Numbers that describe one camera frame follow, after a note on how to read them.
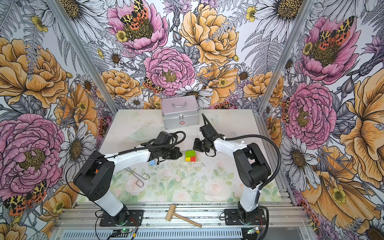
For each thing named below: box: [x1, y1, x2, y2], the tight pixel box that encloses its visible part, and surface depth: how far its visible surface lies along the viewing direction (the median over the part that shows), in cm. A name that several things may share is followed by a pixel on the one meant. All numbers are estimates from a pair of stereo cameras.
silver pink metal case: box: [161, 95, 200, 130], surface depth 107 cm
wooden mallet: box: [165, 204, 203, 228], surface depth 76 cm
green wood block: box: [185, 150, 196, 158], surface depth 96 cm
